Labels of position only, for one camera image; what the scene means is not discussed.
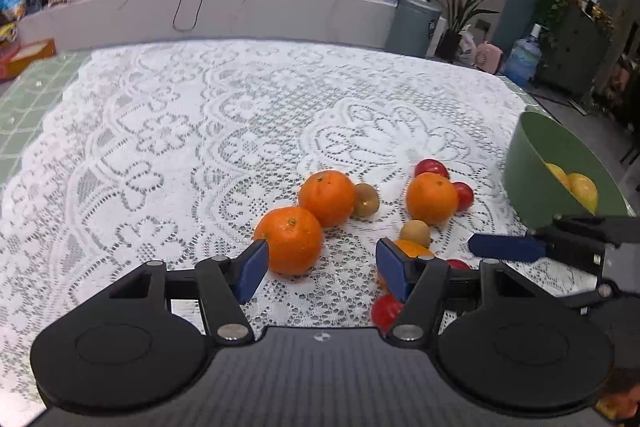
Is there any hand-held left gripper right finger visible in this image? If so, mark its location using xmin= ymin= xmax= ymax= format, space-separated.
xmin=376 ymin=237 xmax=541 ymax=347

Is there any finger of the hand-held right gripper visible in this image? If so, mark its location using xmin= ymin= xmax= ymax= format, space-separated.
xmin=469 ymin=214 xmax=622 ymax=265

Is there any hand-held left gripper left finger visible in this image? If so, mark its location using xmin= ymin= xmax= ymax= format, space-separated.
xmin=107 ymin=238 xmax=271 ymax=345

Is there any green bowl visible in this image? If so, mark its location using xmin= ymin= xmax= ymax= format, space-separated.
xmin=502 ymin=110 xmax=630 ymax=230

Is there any orange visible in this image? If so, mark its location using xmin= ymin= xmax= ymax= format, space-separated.
xmin=253 ymin=206 xmax=324 ymax=277
xmin=377 ymin=239 xmax=437 ymax=288
xmin=406 ymin=172 xmax=460 ymax=226
xmin=298 ymin=170 xmax=357 ymax=229

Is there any brown kiwi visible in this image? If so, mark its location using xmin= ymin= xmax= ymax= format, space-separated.
xmin=351 ymin=183 xmax=380 ymax=220
xmin=398 ymin=220 xmax=432 ymax=249

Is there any yellow apple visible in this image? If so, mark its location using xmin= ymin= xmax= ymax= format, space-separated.
xmin=566 ymin=173 xmax=599 ymax=214
xmin=544 ymin=163 xmax=571 ymax=192

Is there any blue water bottle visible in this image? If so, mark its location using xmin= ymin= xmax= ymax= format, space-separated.
xmin=502 ymin=24 xmax=543 ymax=88

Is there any pink small heater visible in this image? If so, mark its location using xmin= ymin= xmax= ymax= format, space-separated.
xmin=475 ymin=42 xmax=503 ymax=75

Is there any white plastic bag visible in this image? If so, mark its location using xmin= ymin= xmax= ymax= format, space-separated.
xmin=457 ymin=27 xmax=478 ymax=65

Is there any green cabinet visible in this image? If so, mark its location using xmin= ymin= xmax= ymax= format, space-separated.
xmin=537 ymin=4 xmax=612 ymax=102

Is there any tall potted plant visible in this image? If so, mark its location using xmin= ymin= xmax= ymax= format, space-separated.
xmin=430 ymin=0 xmax=508 ymax=62

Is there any grey pedal bin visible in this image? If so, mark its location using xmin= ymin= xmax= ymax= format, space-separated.
xmin=385 ymin=0 xmax=443 ymax=58

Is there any white marble media console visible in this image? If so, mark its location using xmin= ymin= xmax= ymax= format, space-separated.
xmin=15 ymin=0 xmax=401 ymax=52

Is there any orange cardboard box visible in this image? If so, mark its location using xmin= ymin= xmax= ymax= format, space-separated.
xmin=0 ymin=38 xmax=57 ymax=80

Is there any blue snack bag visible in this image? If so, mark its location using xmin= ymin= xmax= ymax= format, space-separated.
xmin=0 ymin=0 xmax=26 ymax=25

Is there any black cable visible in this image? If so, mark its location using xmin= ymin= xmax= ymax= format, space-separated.
xmin=172 ymin=0 xmax=206 ymax=32

